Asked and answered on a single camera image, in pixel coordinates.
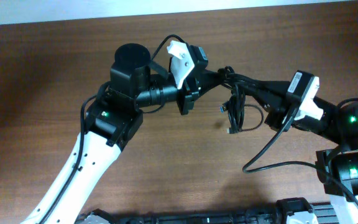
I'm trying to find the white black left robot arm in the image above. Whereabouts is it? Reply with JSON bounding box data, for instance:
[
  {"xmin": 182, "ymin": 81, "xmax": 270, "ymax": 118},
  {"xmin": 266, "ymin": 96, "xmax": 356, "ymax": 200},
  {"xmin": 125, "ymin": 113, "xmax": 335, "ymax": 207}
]
[{"xmin": 25, "ymin": 41, "xmax": 225, "ymax": 223}]

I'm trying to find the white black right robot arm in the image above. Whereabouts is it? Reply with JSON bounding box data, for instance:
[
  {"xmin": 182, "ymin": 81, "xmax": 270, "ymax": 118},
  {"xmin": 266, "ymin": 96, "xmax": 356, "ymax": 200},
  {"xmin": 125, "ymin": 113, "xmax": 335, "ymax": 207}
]
[{"xmin": 243, "ymin": 73, "xmax": 358, "ymax": 223}]

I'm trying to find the black USB cable bundle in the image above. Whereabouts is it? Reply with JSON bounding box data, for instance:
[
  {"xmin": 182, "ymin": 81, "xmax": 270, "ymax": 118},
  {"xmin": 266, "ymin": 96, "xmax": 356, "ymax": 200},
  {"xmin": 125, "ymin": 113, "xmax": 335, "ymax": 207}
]
[{"xmin": 218, "ymin": 65, "xmax": 265, "ymax": 135}]

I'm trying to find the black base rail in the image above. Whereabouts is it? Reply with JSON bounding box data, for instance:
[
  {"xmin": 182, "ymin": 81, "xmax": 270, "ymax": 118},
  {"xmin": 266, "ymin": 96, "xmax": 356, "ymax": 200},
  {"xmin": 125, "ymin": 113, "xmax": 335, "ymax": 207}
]
[{"xmin": 75, "ymin": 197, "xmax": 339, "ymax": 224}]

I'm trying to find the black right camera cable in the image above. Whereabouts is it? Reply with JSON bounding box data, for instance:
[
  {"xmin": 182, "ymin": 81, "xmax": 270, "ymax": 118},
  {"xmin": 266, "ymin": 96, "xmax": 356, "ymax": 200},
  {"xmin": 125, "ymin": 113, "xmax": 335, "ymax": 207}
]
[{"xmin": 242, "ymin": 102, "xmax": 358, "ymax": 218}]

